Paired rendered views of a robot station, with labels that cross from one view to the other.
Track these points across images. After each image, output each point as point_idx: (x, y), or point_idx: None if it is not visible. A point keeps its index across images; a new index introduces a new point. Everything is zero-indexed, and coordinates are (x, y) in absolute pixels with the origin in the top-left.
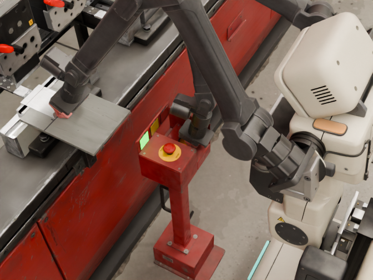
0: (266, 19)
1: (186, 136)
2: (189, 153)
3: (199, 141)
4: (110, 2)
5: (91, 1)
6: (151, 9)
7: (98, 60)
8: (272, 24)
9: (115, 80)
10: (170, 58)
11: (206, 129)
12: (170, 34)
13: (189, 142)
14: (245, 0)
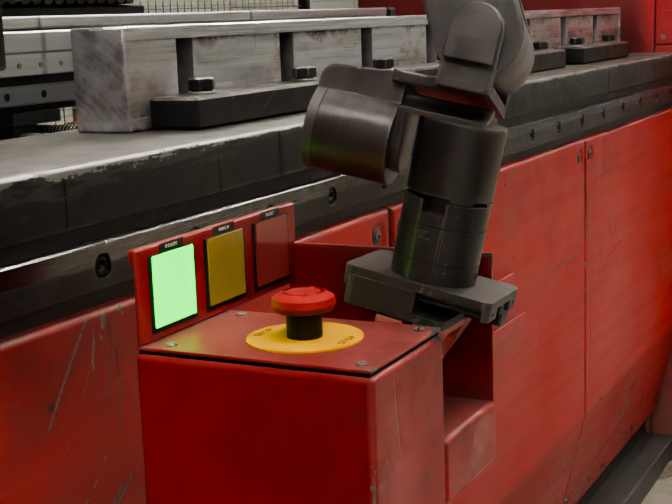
0: (574, 397)
1: (386, 283)
2: (408, 335)
3: (453, 291)
4: (76, 127)
5: (9, 103)
6: (217, 68)
7: None
8: (588, 464)
9: (58, 154)
10: (287, 198)
11: (482, 225)
12: (288, 121)
13: (401, 315)
14: (517, 247)
